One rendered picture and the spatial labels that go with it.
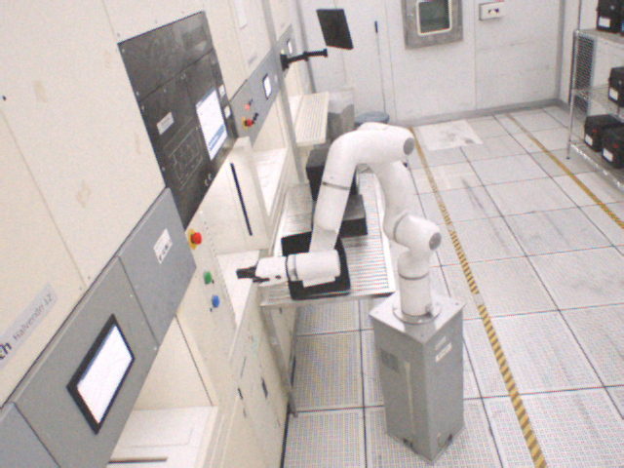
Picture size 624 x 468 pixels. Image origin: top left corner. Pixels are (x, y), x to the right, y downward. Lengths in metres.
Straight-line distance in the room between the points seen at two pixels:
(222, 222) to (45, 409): 1.57
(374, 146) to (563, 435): 1.68
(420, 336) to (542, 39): 5.14
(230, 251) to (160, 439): 1.06
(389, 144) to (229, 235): 1.12
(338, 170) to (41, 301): 0.88
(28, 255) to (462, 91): 5.90
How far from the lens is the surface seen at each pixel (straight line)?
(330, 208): 1.45
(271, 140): 3.66
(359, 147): 1.46
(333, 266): 1.49
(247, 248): 2.37
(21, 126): 0.95
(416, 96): 6.33
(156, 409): 1.76
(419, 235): 1.70
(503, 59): 6.47
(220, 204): 2.28
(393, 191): 1.63
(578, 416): 2.69
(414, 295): 1.89
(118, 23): 1.38
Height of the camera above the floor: 2.03
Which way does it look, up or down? 29 degrees down
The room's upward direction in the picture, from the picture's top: 12 degrees counter-clockwise
